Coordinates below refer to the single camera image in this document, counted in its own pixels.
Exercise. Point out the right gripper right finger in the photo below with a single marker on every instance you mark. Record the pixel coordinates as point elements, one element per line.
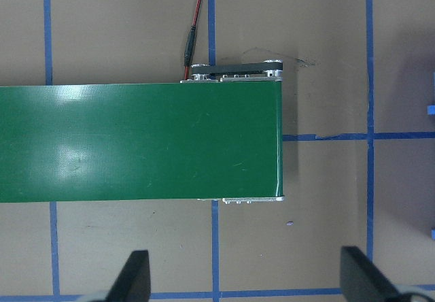
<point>360,279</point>

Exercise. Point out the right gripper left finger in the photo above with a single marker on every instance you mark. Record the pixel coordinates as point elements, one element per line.
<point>133,282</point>

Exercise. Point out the green conveyor belt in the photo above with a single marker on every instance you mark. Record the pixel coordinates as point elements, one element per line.
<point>217,136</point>

